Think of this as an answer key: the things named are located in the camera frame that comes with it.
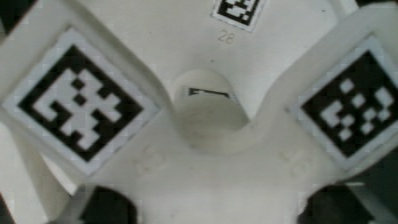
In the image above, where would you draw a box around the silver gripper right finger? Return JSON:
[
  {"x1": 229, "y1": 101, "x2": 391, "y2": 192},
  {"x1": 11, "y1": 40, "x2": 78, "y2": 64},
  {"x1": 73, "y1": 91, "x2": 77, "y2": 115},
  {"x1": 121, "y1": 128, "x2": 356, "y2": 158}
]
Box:
[{"x1": 297, "y1": 182, "x2": 398, "y2": 224}]

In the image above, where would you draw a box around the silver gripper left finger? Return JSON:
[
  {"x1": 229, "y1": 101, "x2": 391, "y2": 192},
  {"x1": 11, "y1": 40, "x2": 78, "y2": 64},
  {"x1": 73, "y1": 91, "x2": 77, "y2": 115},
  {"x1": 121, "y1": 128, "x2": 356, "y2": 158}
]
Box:
[{"x1": 50, "y1": 184, "x2": 139, "y2": 224}]

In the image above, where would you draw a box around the white cylindrical table leg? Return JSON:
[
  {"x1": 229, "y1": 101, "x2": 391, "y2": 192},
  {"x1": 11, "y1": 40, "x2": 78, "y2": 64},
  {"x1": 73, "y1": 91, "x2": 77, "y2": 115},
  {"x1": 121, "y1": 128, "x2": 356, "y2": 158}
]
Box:
[{"x1": 173, "y1": 69, "x2": 249, "y2": 154}]

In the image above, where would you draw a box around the white round table top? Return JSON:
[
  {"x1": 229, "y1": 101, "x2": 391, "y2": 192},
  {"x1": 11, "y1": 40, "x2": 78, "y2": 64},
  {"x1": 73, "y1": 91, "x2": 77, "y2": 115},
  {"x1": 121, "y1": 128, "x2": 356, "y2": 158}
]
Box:
[{"x1": 0, "y1": 0, "x2": 398, "y2": 224}]

